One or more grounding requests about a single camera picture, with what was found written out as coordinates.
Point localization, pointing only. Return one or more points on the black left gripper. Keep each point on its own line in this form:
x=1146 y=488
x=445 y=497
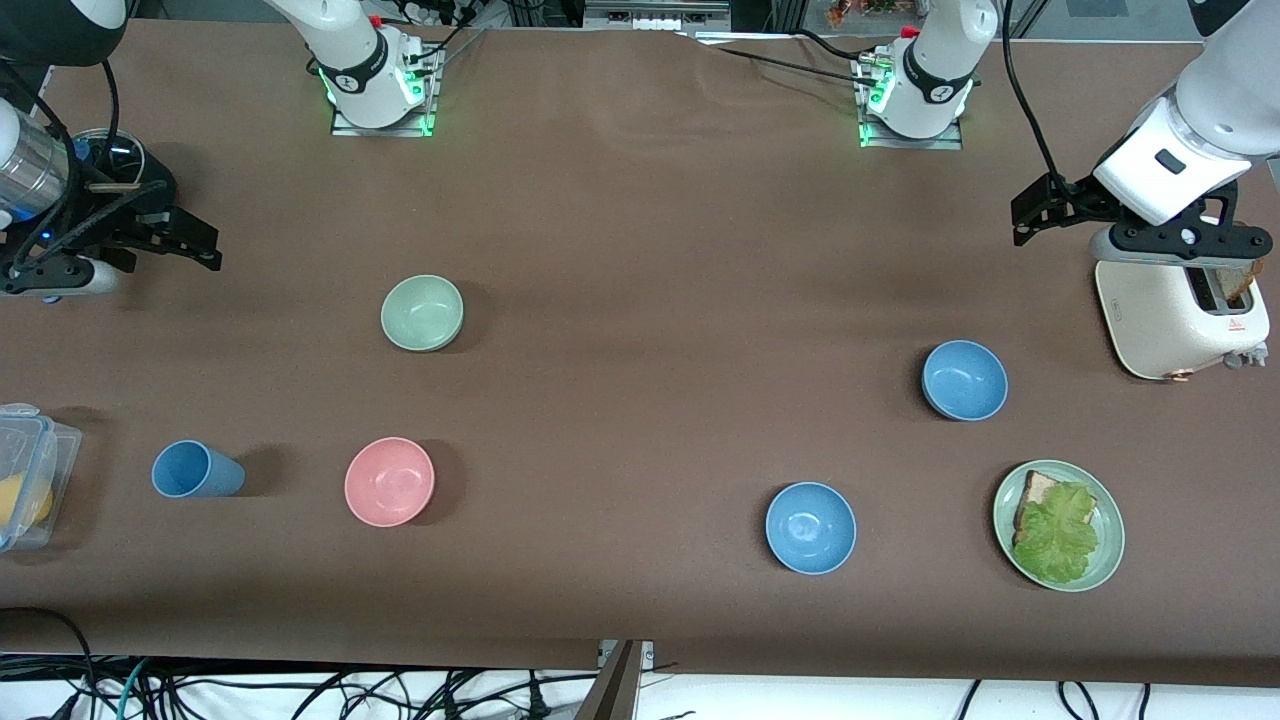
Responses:
x=1072 y=201

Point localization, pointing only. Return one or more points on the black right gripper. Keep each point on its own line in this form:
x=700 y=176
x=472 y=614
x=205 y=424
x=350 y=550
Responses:
x=118 y=212

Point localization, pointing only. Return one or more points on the blue bowl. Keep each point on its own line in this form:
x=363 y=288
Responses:
x=810 y=527
x=964 y=380

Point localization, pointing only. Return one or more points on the green bowl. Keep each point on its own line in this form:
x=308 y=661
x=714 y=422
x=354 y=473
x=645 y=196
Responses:
x=422 y=312

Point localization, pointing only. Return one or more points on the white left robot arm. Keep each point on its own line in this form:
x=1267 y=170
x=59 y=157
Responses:
x=1220 y=110

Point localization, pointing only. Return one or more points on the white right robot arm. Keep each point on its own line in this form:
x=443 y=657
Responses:
x=350 y=50

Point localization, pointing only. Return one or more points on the pink bowl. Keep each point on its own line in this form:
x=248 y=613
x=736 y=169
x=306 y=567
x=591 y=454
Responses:
x=389 y=482

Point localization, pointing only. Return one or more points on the white toaster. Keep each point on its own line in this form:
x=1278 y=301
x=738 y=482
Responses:
x=1160 y=320

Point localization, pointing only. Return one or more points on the brown toast slice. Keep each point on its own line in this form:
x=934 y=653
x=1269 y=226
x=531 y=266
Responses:
x=1238 y=282

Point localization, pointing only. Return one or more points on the blue cup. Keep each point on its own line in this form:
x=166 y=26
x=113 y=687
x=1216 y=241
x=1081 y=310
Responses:
x=195 y=470

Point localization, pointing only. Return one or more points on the clear plastic lidded container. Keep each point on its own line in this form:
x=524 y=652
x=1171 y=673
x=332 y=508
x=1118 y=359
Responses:
x=35 y=440

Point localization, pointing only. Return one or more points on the bread slice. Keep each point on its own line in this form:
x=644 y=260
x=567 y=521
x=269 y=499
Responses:
x=1038 y=490

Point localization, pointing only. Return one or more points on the yellow fruit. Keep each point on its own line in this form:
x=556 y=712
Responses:
x=22 y=505

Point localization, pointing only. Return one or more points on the green lettuce leaf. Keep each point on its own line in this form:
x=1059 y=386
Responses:
x=1060 y=535

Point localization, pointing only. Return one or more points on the green plate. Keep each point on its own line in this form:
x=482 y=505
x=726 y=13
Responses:
x=1108 y=540

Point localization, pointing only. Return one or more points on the white power strip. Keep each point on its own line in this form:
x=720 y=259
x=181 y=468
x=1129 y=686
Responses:
x=435 y=12

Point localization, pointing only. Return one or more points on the brown table cover sheet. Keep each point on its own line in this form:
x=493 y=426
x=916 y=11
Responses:
x=640 y=250

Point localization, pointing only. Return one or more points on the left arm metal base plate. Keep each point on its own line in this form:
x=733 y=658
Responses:
x=945 y=143

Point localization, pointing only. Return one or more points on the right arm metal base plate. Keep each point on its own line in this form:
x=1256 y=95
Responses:
x=345 y=129

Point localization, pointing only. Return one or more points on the metal table bracket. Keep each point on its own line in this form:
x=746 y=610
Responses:
x=618 y=685

